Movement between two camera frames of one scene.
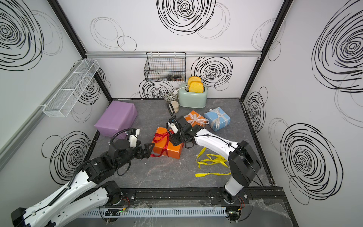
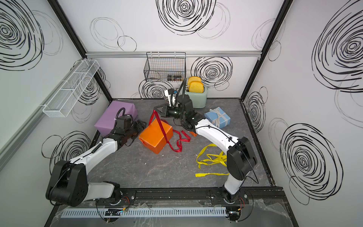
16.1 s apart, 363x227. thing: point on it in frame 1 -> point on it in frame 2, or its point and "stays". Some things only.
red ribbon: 158,137 -> 180,141
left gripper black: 147,153 -> 139,126
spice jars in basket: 175,78 stays
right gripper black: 174,140 -> 163,114
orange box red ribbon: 162,144 -> 152,137
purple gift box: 118,116 stays
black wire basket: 165,67 stays
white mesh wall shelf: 60,104 stays
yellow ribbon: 213,159 stays
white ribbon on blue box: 220,117 stays
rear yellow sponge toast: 194,79 stays
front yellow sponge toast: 196,87 stays
